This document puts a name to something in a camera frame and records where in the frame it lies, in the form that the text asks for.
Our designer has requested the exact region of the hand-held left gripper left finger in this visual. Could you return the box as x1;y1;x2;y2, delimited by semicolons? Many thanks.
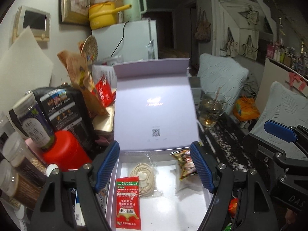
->
30;141;121;231

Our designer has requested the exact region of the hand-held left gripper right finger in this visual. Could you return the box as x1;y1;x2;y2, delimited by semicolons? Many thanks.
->
190;141;275;231

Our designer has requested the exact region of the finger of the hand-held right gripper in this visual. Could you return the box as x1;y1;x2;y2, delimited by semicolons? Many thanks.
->
264;121;308;150
243;133;293;174

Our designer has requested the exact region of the dark printed snack packet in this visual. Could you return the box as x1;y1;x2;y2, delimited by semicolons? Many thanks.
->
171;150;200;180

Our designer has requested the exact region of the bagged white cord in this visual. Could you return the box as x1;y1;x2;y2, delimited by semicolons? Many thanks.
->
129;160;164;199

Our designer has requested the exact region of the long red sauce packet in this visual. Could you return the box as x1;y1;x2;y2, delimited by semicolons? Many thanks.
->
115;176;140;229

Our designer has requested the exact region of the white gift box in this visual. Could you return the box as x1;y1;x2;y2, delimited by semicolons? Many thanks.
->
105;59;216;231

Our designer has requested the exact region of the large light blue chair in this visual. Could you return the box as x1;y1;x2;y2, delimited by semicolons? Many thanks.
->
249;81;308;145

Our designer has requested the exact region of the dark maroon cloth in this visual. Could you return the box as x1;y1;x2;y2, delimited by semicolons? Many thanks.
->
95;135;113;150

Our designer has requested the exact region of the orange plastic bag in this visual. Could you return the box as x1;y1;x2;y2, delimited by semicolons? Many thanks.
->
233;97;261;121

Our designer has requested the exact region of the beige gold pouch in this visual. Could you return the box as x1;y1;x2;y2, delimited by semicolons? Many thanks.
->
93;105;116;135

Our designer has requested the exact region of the red plastic bottle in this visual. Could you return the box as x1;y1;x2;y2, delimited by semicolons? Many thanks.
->
42;130;93;172

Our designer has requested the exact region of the white medicine box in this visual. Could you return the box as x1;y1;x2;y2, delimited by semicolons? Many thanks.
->
72;189;106;225

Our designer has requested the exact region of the pink bow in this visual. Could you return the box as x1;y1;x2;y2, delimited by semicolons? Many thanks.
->
287;72;307;90

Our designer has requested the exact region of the white chest cabinet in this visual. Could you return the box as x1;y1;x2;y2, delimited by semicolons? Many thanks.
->
256;58;308;118

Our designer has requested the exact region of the glass mug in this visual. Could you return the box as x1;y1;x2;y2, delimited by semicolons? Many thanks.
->
199;94;228;127

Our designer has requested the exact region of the white bottle cap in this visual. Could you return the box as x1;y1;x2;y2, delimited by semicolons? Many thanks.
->
46;164;59;177

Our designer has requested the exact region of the black printed box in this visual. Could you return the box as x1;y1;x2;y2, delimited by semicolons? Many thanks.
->
31;88;94;154

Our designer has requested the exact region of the row of cosmetic bottles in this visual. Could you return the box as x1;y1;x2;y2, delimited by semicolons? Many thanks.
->
266;42;308;75

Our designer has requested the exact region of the red snack bag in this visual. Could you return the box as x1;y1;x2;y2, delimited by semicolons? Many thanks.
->
95;75;115;107

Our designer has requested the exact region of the small light blue chair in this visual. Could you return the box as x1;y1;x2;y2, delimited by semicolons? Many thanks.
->
197;53;249;113

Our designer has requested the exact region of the beige tote bag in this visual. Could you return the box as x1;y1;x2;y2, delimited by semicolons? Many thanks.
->
242;35;259;59
220;26;239;57

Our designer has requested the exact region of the purple label jar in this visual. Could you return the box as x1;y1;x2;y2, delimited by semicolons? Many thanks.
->
10;91;56;151

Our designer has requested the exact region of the white plastic basket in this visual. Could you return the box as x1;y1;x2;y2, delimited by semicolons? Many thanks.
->
92;64;118;90

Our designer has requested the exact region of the brown powder jar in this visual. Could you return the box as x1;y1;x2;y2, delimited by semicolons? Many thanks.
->
0;159;46;210

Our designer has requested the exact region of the brown paper bag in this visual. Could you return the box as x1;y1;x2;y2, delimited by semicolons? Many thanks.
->
57;50;109;117

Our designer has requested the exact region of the star shaped hanging bag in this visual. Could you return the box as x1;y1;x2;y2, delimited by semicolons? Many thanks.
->
238;5;259;28

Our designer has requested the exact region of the woven straw fan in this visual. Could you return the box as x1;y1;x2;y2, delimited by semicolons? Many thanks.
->
79;35;99;60

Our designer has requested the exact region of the brown patterned hanging bag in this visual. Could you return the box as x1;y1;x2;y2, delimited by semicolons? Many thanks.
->
194;11;212;42

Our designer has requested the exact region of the white foam board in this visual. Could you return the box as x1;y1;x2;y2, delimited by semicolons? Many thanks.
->
0;26;54;113

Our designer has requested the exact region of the white fridge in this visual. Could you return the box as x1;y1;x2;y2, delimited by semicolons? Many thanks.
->
91;19;159;64

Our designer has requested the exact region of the dark wooden door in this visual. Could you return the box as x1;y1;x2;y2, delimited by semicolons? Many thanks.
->
142;11;174;51

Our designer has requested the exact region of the yellow pot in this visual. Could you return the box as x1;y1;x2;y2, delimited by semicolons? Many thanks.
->
88;2;131;30

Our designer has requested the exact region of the green electric kettle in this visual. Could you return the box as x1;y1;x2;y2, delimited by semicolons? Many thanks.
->
123;0;147;23

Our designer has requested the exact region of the framed picture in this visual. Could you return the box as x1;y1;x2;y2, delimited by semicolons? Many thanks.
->
59;0;90;27

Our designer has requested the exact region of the black power cord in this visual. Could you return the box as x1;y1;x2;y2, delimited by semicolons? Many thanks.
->
111;22;128;58

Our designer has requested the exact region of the wall intercom monitor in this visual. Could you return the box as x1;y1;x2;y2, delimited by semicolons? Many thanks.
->
13;5;51;44

